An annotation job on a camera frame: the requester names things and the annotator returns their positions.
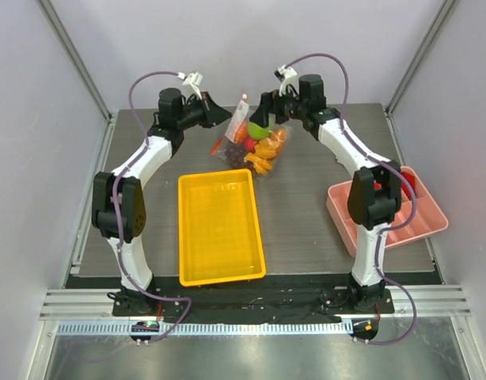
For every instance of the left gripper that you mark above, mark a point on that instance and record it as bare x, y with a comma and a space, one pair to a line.
213, 114

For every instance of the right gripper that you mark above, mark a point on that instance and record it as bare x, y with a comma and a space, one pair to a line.
272, 105

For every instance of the clear zip top bag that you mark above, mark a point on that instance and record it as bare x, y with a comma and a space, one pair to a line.
241, 114

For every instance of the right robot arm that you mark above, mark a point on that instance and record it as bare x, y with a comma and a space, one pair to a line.
375, 192

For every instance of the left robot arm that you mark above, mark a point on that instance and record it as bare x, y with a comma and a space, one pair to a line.
118, 205

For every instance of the green fake apple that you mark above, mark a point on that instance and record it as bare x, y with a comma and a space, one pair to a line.
257, 132

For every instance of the orange fake pumpkin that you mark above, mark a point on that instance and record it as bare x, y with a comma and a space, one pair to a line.
241, 133

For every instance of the red fake fruit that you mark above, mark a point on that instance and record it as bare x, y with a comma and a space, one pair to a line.
250, 144

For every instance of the purple fake grapes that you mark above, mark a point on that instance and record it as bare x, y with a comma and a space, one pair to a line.
235, 154

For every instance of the yellow plastic tray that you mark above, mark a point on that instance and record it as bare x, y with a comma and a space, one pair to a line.
218, 229

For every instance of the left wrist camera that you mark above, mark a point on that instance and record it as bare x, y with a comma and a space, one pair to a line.
191, 82

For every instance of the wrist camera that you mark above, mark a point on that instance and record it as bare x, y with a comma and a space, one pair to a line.
191, 82
287, 76

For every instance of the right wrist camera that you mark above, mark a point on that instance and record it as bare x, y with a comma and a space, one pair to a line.
287, 76

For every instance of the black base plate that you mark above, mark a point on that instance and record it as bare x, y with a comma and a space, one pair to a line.
274, 299

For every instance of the white slotted cable duct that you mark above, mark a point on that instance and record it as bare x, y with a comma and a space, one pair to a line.
145, 328

